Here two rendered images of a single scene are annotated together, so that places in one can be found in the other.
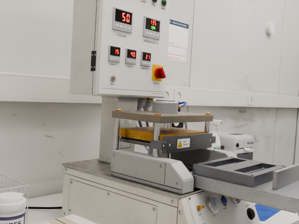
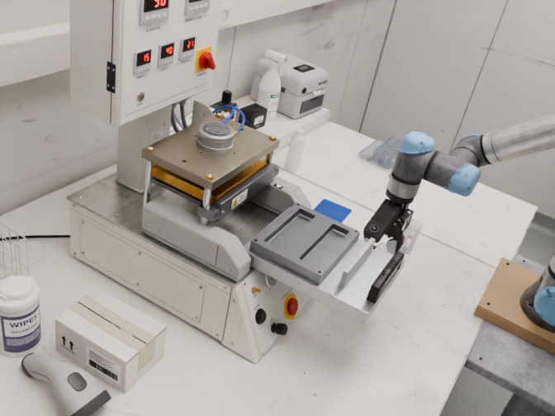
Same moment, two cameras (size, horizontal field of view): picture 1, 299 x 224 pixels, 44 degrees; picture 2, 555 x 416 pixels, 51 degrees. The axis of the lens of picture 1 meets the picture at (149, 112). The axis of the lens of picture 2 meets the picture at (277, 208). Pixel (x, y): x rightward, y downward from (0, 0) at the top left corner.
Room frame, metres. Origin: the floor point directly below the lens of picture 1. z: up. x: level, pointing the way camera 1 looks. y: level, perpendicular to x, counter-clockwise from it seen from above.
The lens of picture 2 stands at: (-0.02, 0.13, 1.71)
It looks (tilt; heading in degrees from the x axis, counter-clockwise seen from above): 33 degrees down; 343
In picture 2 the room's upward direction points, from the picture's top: 12 degrees clockwise
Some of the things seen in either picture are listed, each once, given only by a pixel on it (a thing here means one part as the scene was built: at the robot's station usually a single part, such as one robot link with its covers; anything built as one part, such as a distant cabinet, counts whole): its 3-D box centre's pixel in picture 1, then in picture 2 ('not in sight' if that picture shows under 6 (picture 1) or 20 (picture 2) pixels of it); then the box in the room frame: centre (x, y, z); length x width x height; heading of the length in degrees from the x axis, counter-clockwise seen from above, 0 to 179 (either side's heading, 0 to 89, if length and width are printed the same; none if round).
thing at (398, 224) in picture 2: not in sight; (395, 210); (1.12, -0.53, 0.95); 0.09 x 0.08 x 0.12; 135
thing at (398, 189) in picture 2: not in sight; (402, 184); (1.12, -0.52, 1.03); 0.08 x 0.08 x 0.05
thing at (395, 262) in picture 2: not in sight; (386, 275); (0.83, -0.39, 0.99); 0.15 x 0.02 x 0.04; 140
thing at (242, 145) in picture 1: (228, 147); (290, 84); (2.10, -0.46, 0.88); 0.25 x 0.20 x 0.17; 42
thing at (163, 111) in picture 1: (160, 120); (206, 146); (1.15, -0.04, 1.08); 0.31 x 0.24 x 0.13; 140
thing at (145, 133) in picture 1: (165, 127); (215, 160); (1.12, -0.05, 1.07); 0.22 x 0.17 x 0.10; 140
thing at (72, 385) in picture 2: not in sight; (59, 380); (0.75, 0.24, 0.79); 0.20 x 0.08 x 0.08; 48
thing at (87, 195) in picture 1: (164, 201); (208, 241); (1.12, -0.06, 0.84); 0.53 x 0.37 x 0.17; 50
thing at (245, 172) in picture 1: (240, 169); (306, 240); (0.95, -0.24, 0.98); 0.20 x 0.17 x 0.03; 140
